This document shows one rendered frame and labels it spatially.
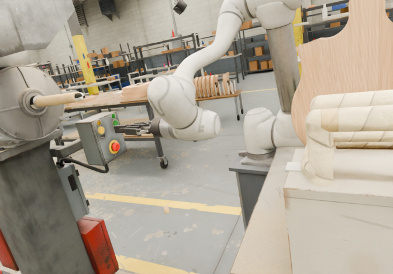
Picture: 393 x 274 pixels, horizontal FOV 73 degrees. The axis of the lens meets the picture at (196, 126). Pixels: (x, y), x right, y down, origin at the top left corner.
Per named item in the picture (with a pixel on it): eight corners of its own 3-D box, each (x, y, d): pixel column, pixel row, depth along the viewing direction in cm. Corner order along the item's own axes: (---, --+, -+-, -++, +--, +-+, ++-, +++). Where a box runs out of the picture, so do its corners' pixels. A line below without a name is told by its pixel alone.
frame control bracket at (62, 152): (57, 158, 108) (54, 150, 107) (91, 141, 124) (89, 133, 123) (63, 158, 107) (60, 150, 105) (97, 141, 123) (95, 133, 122)
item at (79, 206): (54, 221, 128) (11, 113, 113) (71, 208, 137) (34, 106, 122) (75, 225, 121) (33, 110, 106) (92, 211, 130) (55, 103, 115)
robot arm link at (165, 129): (186, 133, 99) (172, 134, 102) (181, 110, 97) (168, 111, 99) (174, 143, 92) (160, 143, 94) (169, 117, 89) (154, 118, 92)
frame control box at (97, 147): (61, 181, 121) (41, 128, 114) (95, 160, 139) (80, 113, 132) (100, 184, 110) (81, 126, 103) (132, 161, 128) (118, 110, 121)
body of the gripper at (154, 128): (161, 140, 94) (140, 141, 98) (172, 132, 101) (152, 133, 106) (156, 120, 92) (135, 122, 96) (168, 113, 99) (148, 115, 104)
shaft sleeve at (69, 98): (42, 95, 87) (46, 104, 88) (33, 99, 85) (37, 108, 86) (79, 89, 79) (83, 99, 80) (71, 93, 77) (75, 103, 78)
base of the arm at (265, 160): (245, 150, 157) (244, 141, 155) (283, 152, 144) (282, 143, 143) (233, 163, 143) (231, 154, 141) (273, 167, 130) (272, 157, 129)
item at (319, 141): (308, 185, 38) (304, 124, 36) (310, 175, 41) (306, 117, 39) (333, 187, 37) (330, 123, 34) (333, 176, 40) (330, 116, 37)
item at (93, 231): (69, 276, 140) (46, 216, 130) (88, 258, 150) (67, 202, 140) (104, 287, 129) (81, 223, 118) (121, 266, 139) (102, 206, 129)
